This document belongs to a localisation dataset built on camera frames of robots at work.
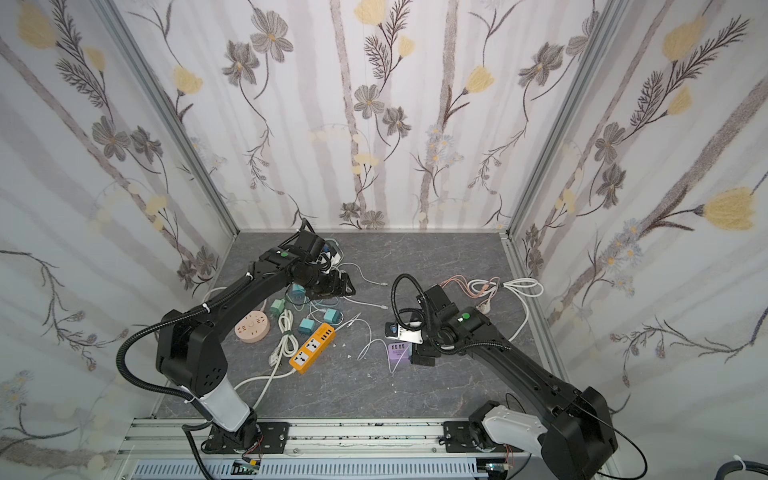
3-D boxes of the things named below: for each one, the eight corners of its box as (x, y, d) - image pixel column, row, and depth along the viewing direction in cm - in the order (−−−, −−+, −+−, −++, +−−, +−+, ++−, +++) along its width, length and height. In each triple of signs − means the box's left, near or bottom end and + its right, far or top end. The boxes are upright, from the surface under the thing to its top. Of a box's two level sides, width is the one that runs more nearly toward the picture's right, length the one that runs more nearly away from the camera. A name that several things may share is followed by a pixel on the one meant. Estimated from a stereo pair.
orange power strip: (290, 365, 88) (287, 362, 85) (325, 325, 96) (323, 321, 94) (304, 376, 86) (302, 373, 83) (339, 334, 94) (338, 330, 92)
